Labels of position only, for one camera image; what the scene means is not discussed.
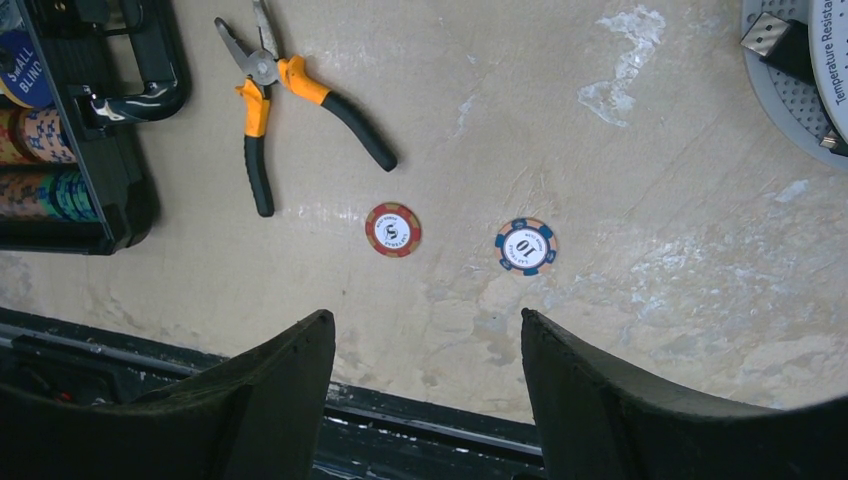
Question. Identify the white filament spool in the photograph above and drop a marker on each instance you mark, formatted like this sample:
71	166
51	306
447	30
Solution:
796	60

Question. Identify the red poker chip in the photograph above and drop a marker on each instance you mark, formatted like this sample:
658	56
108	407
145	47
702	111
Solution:
393	230

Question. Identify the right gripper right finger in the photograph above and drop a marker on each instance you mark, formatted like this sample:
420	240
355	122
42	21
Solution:
600	417

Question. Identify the bottom chip row brown green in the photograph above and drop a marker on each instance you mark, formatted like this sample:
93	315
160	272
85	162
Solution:
60	195

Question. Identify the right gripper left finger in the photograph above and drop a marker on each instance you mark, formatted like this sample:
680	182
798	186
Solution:
254	416

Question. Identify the grey poker chip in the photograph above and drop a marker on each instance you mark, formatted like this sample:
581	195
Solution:
526	246

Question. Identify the black poker chip case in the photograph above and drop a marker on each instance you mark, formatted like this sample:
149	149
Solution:
111	66

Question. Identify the blue small blind button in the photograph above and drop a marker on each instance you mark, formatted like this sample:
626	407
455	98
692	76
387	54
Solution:
23	77

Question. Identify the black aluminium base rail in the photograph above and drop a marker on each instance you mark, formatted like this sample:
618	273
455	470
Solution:
84	403

